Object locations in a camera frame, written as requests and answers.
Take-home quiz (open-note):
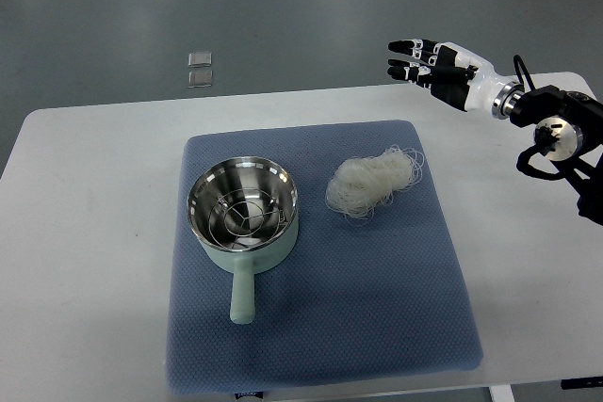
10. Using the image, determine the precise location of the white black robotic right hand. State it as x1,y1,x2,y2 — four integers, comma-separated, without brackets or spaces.
387,39,518,111

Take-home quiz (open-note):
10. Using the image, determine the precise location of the blue textured mat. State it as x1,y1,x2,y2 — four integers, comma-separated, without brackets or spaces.
166,121,482,395

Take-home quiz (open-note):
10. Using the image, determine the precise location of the wire steamer rack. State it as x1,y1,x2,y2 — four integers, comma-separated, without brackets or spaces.
207,199,288,250

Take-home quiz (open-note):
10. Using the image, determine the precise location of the white vermicelli noodle bundle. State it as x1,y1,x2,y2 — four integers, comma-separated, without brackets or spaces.
324,145,426,224

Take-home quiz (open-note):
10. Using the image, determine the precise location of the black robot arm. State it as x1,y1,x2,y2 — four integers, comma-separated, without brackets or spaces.
493,86,602,224

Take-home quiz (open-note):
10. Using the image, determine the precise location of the upper metal floor plate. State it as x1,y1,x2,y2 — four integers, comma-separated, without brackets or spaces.
187,51,212,68

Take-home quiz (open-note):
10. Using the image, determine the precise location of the black cable loop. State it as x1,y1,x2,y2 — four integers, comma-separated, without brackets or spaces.
513,54,536,92

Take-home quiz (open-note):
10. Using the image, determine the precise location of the mint green steel pot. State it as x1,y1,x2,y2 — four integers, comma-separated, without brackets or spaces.
187,156,299,325

